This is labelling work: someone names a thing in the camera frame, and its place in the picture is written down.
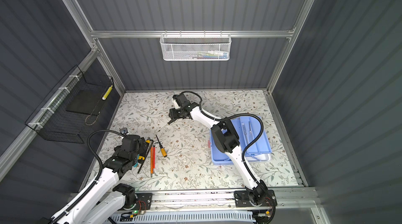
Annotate black handled screwdriver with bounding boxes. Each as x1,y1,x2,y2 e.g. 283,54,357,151
156,120,174,134

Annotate clear plastic tweezers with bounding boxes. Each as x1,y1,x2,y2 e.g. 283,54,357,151
241,122,247,142

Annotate white and blue tool box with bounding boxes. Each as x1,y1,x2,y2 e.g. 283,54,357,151
208,115,272,165

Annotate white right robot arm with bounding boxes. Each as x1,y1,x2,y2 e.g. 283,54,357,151
168,91,277,207

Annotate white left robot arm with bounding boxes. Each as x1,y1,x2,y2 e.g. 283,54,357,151
38,128,151,224

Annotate floral table mat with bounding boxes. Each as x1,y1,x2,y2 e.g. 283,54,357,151
99,90,298,191

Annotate yellow marker pen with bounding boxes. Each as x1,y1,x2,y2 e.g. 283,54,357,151
102,85,113,100

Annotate black foam pad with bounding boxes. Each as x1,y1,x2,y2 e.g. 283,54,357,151
66,90,106,116

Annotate black yellow wire stripper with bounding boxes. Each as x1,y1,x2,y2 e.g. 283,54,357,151
137,139,154,174

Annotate red handled pliers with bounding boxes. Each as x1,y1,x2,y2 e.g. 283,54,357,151
150,144,156,177

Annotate yellow handled screwdriver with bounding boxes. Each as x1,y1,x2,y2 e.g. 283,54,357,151
156,135,167,158

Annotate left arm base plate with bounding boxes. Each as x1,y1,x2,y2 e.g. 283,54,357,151
123,193,153,212

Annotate white wire mesh basket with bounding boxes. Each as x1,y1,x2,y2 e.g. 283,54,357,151
160,35,232,61

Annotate black wire basket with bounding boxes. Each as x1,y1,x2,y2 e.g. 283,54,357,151
25,68,114,144

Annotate white vented cable duct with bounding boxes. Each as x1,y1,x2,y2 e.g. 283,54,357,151
110,210,256,224

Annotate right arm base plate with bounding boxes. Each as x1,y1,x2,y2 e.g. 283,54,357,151
233,189,277,207

